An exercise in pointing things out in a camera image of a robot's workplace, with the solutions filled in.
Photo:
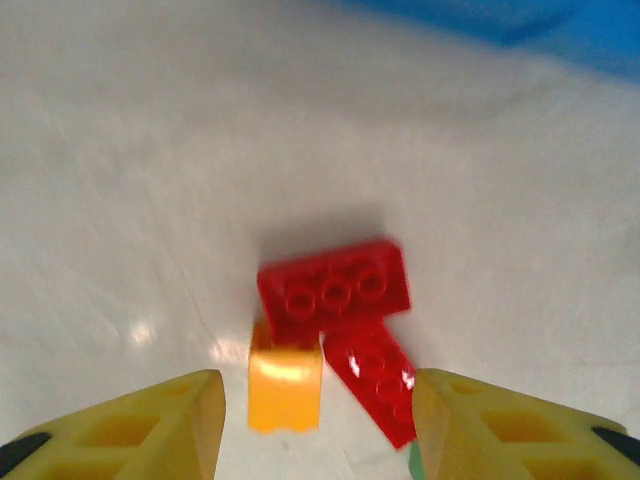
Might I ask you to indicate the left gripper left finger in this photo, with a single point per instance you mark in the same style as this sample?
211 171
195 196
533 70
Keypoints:
165 400

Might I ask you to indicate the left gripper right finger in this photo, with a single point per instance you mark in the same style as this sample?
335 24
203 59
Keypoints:
465 400

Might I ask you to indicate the green lego brick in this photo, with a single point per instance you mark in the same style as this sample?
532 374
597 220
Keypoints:
416 465

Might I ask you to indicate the red lego brick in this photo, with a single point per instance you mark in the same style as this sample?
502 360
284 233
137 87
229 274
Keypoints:
340 290
370 370

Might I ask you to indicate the small yellow lego brick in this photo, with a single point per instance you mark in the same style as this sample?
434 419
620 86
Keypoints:
282 390

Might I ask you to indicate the blue three-compartment bin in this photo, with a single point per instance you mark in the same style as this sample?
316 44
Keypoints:
550 30

